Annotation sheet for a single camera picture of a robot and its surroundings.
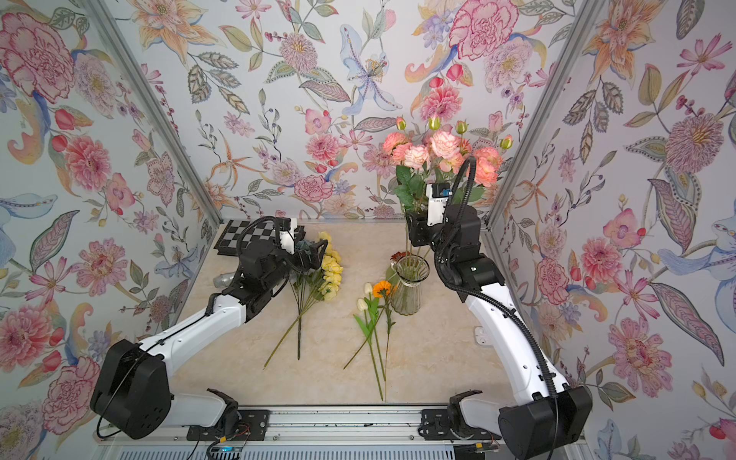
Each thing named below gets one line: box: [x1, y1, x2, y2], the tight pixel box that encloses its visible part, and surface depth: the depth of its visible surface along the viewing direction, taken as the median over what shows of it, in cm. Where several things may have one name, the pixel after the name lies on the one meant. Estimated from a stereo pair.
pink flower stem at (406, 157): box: [382, 115, 426, 191], surface depth 72 cm
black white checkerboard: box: [213, 219, 279, 254], surface depth 113 cm
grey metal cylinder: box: [212, 272, 235, 289], surface depth 101 cm
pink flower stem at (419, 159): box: [393, 115, 467, 254], surface depth 71 cm
